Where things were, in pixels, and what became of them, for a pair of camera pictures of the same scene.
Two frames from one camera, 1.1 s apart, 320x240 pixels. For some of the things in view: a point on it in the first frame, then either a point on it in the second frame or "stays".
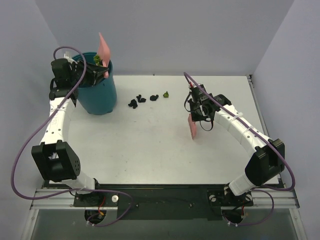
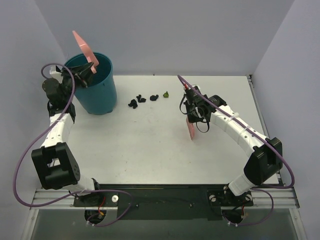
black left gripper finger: x=93 y=78 -> x=84 y=78
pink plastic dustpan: x=104 y=54 -> x=87 y=52
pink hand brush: x=192 y=126 stays
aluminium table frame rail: x=282 y=196 stays
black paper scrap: x=153 y=98 stays
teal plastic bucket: x=101 y=98 stays
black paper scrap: x=143 y=100 stays
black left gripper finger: x=95 y=69 -> x=81 y=71
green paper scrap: x=166 y=94 stays
